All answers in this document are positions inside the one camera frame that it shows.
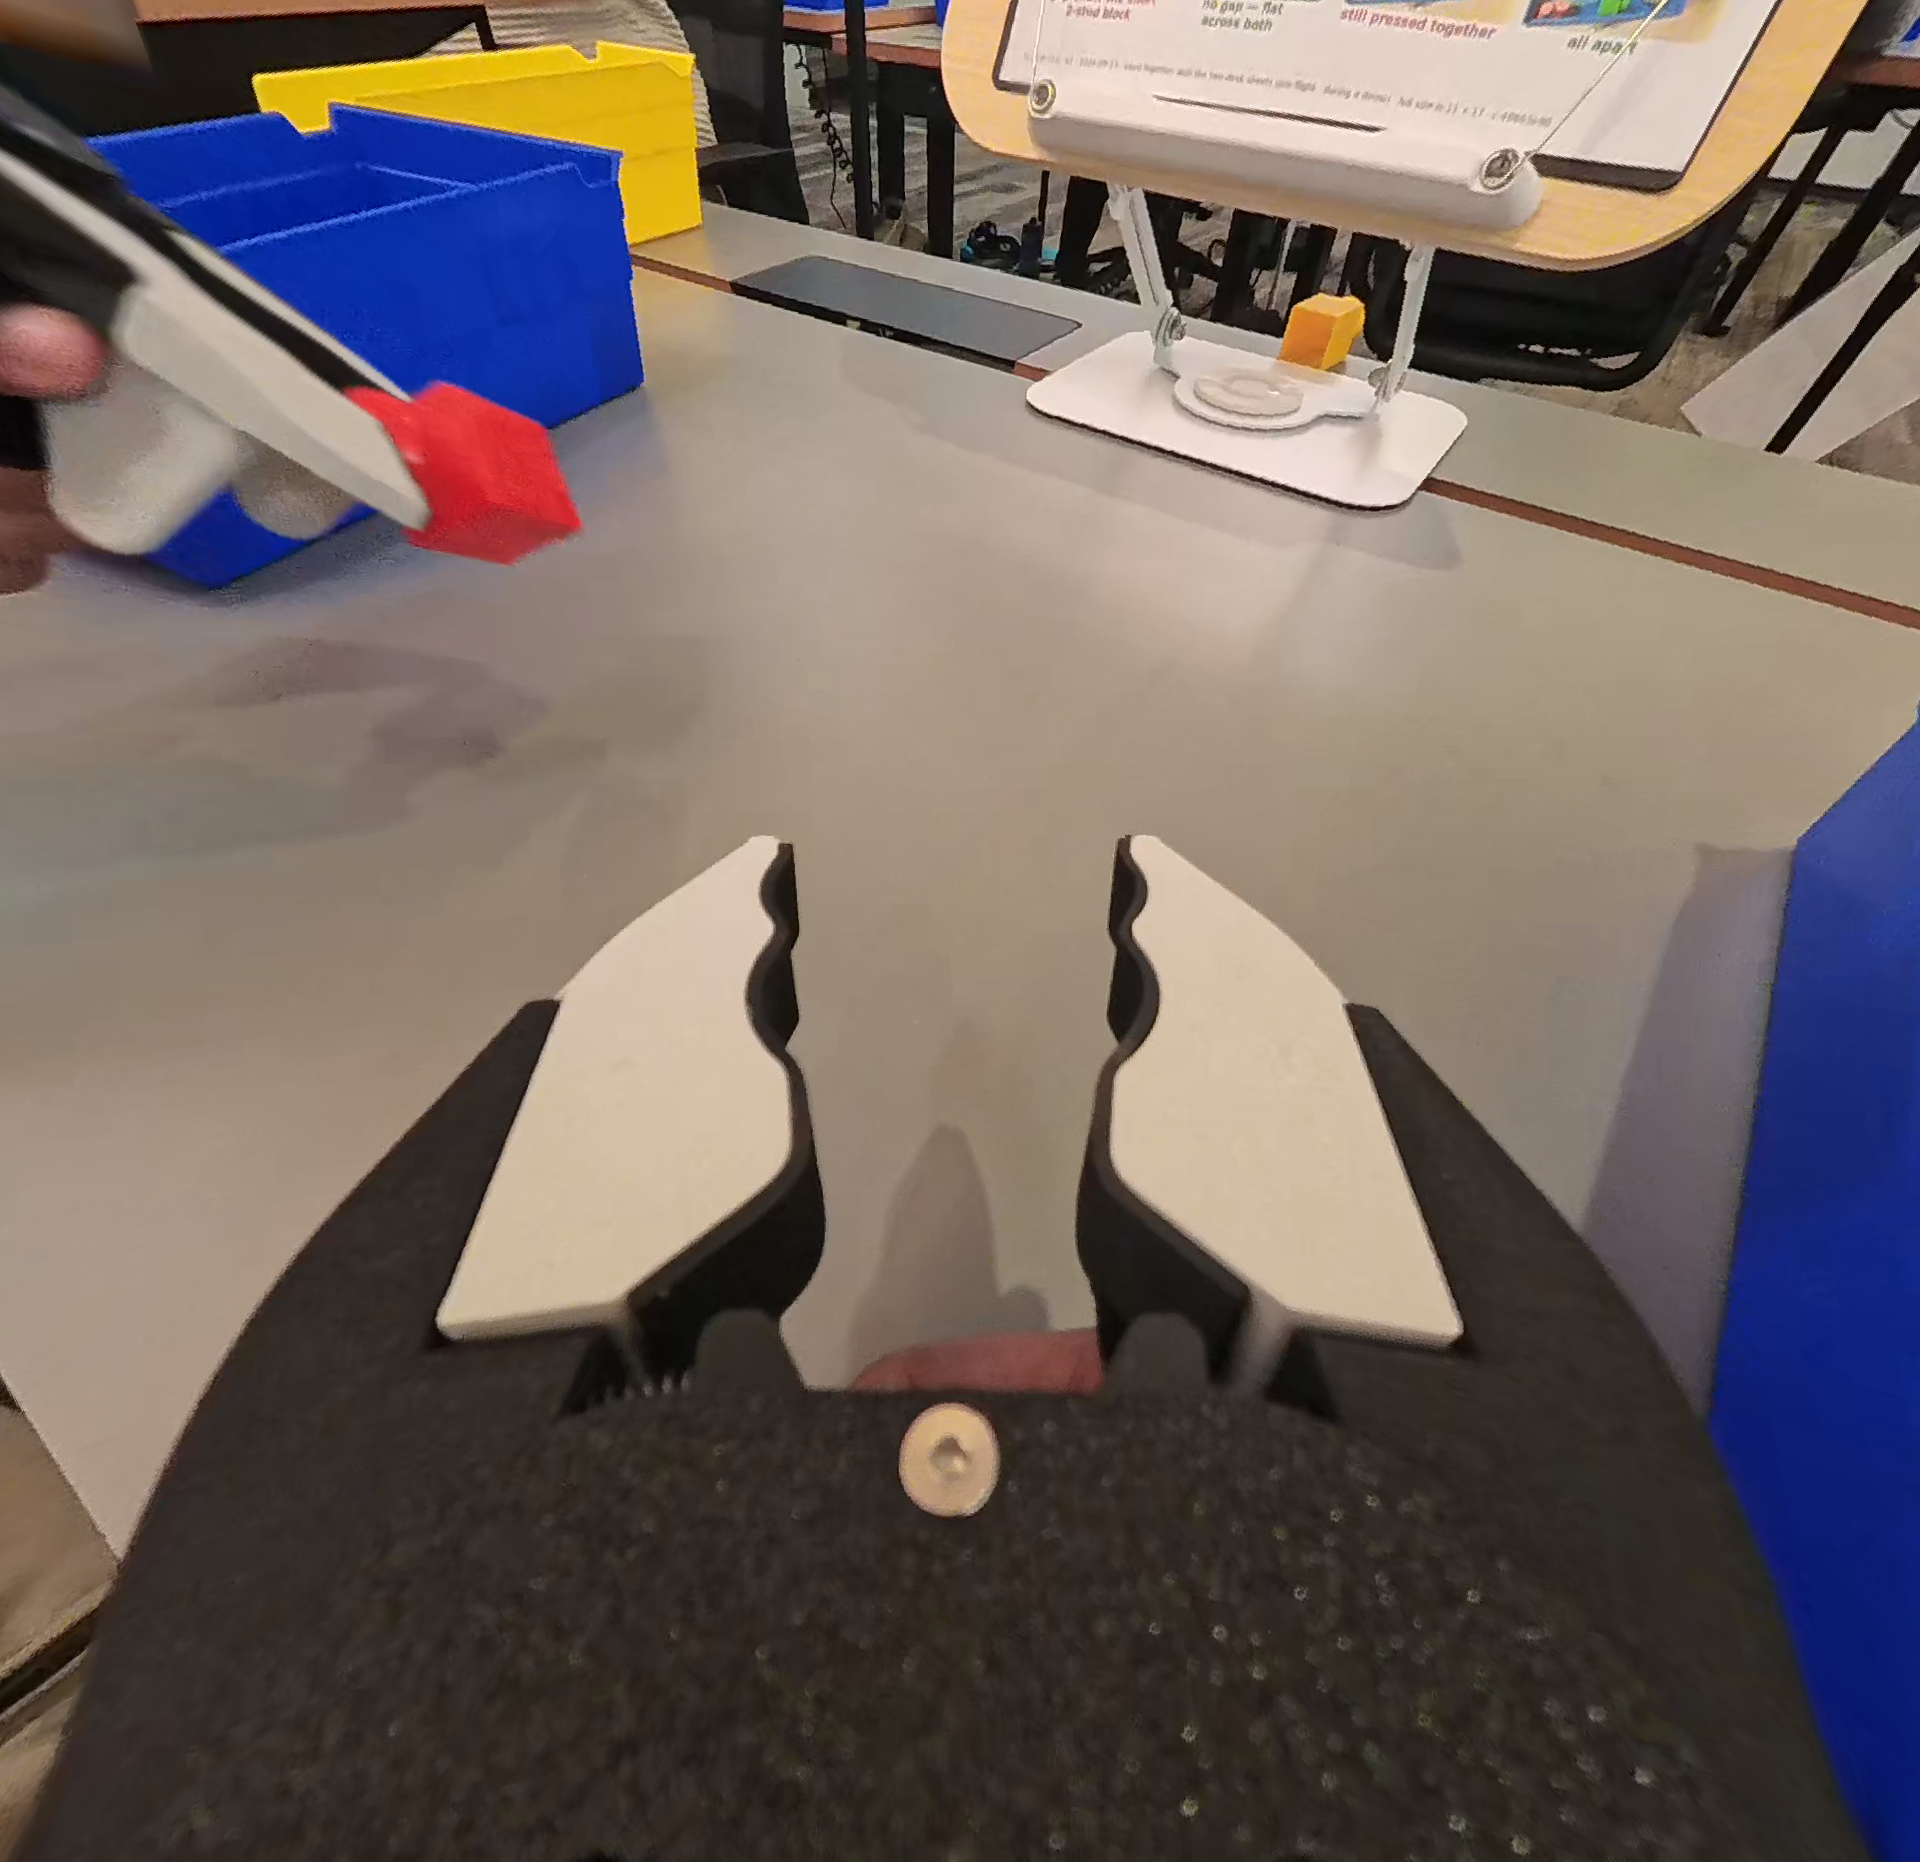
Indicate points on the red toy block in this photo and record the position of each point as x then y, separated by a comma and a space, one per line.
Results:
480, 476

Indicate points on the wooden clipboard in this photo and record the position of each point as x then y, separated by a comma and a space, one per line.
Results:
1711, 206

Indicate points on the small orange cube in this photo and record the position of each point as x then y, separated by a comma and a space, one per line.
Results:
1324, 330

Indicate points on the printed instruction sheet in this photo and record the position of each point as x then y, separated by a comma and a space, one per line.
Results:
1350, 19

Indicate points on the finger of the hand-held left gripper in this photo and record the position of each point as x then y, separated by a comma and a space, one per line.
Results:
254, 380

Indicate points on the black inset table panel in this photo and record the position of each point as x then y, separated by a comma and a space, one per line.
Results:
901, 308

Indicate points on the yellow plastic bin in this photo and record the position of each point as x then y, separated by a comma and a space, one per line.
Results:
571, 110

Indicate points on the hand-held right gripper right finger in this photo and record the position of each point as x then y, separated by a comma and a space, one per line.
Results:
1277, 1114

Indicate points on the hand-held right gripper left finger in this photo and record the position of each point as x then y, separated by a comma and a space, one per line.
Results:
638, 1114

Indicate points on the person's left hand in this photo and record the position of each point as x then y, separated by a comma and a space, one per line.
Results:
32, 392

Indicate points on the blue plastic bin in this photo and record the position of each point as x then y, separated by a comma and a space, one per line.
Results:
1829, 1292
480, 272

